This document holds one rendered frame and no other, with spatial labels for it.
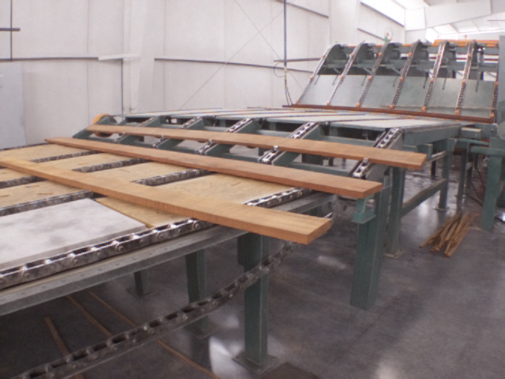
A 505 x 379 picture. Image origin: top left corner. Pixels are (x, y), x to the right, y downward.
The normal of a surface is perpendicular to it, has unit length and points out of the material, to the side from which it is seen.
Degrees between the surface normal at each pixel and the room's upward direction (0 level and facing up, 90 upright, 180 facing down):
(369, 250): 90
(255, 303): 90
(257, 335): 90
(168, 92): 89
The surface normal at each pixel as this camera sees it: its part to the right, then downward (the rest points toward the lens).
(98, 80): 0.72, 0.08
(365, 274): -0.68, 0.18
